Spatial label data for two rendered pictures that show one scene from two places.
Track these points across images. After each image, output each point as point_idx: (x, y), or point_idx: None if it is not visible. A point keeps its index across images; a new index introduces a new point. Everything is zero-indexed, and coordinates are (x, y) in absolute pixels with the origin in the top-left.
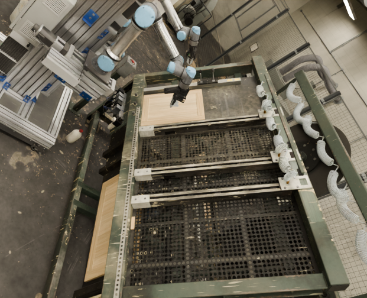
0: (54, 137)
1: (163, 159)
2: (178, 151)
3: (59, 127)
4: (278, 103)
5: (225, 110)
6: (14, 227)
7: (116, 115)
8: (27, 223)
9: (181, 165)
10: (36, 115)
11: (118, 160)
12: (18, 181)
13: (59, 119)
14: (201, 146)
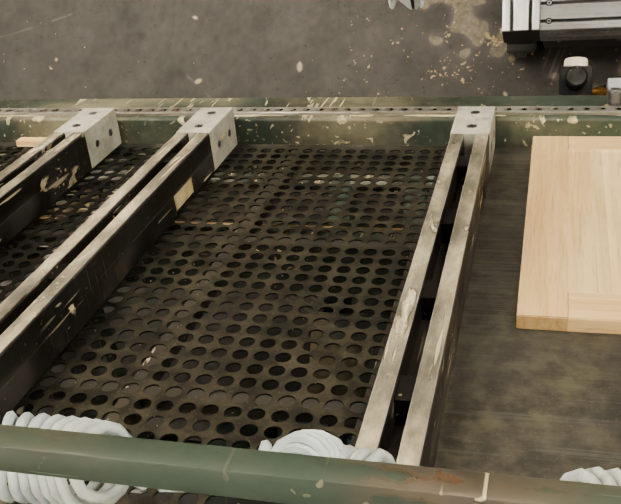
0: (533, 20)
1: (272, 193)
2: (298, 226)
3: (595, 26)
4: (158, 461)
5: (619, 444)
6: (256, 69)
7: None
8: (278, 96)
9: (151, 188)
10: None
11: None
12: (386, 29)
13: None
14: (285, 292)
